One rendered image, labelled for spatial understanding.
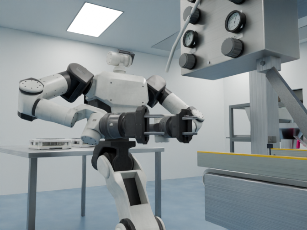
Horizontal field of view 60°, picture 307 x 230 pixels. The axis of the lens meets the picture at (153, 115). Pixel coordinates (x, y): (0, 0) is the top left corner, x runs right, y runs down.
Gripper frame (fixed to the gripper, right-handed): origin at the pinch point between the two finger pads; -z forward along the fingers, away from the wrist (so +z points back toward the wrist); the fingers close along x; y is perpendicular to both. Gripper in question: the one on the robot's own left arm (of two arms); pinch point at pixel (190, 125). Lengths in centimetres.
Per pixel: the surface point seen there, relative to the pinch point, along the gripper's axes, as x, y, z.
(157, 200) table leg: 57, -46, 127
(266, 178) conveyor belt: 11.1, 12.9, -45.1
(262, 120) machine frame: -0.9, -11.2, -21.9
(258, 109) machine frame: -4.4, -11.0, -20.7
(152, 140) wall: 13, -196, 473
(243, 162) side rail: 8.5, 15.1, -41.9
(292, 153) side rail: 8.2, -10.9, -31.7
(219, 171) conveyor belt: 11.1, 14.5, -34.0
